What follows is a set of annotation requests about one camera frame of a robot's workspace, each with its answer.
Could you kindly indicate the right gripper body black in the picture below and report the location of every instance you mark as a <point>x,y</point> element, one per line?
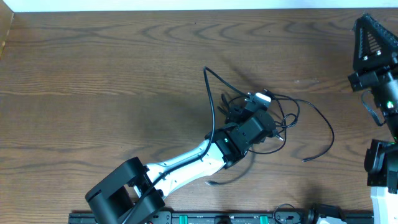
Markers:
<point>374,74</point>

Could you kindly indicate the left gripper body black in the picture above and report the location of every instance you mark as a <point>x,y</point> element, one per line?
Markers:
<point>236,114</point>

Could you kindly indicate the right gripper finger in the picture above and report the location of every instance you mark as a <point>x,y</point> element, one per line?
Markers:
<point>358,47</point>
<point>377,41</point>

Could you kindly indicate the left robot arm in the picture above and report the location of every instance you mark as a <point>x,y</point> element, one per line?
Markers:
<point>134,193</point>

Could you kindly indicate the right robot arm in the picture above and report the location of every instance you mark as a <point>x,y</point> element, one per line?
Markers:
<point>380,161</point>

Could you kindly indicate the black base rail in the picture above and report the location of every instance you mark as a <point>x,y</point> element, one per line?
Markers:
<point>166,217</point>

